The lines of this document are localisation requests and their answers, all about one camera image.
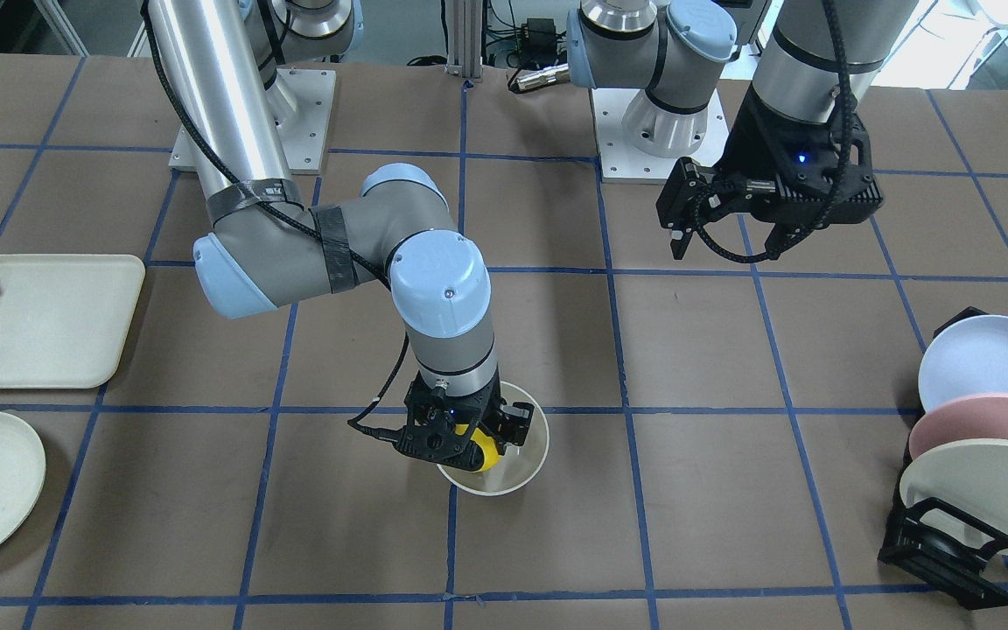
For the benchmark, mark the yellow lemon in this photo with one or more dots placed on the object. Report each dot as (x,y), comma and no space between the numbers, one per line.
(483,452)

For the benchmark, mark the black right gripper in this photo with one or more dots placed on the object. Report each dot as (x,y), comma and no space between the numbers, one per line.
(519,419)

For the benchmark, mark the aluminium frame post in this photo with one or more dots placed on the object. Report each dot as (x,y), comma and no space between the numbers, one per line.
(464,30)

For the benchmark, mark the cream rectangular tray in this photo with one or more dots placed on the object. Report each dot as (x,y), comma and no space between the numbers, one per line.
(64,318)

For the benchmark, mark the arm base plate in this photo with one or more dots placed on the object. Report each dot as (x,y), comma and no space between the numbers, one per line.
(622,162)
(307,114)

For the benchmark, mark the cream plate in rack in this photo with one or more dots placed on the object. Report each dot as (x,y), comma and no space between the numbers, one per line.
(969,474)

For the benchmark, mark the black dish rack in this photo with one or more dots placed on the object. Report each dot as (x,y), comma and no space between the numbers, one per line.
(926,552)

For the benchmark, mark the cream ceramic bowl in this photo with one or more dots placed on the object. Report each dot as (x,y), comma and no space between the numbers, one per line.
(519,465)

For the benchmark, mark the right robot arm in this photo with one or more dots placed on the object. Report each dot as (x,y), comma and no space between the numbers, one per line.
(267,249)

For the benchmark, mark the pink plate in rack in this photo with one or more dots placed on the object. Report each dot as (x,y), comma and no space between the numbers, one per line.
(980,416)

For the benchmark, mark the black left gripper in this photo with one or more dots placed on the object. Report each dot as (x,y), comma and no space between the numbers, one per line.
(754,144)

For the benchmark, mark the light blue plate in rack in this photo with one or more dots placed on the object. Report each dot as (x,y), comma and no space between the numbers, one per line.
(969,357)

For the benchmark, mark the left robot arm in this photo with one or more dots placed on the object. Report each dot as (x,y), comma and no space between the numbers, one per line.
(821,58)

